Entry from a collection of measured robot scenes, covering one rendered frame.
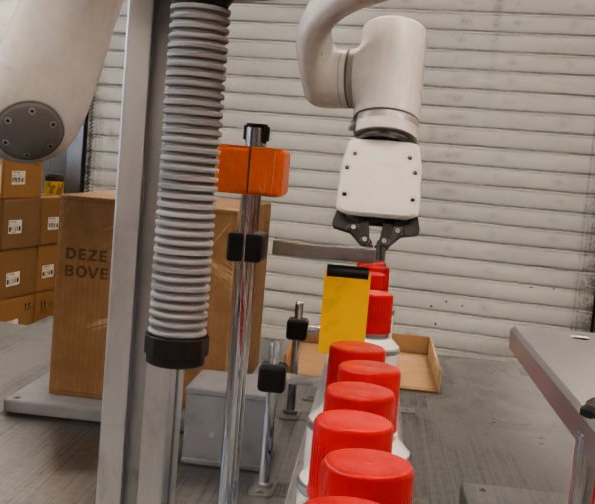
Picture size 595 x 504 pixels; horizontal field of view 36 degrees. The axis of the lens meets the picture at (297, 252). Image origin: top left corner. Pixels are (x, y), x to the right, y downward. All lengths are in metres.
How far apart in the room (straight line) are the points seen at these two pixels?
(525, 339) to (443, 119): 4.72
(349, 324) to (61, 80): 0.50
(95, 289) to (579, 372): 1.04
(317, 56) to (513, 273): 3.88
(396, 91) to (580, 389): 0.95
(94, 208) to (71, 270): 0.09
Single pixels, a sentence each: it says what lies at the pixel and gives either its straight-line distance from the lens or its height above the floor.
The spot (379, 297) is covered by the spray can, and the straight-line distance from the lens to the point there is 0.75.
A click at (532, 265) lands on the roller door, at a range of 4.97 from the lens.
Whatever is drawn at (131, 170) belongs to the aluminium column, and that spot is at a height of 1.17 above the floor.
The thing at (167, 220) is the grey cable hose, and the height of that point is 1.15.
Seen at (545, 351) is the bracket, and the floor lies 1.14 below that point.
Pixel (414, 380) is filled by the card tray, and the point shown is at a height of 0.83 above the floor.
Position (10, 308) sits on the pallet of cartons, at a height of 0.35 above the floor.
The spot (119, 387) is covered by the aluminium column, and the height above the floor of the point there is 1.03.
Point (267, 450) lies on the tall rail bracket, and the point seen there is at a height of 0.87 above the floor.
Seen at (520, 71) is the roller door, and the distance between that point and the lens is 4.98.
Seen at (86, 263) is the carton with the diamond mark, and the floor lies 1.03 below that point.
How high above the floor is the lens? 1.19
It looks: 6 degrees down
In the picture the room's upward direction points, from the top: 5 degrees clockwise
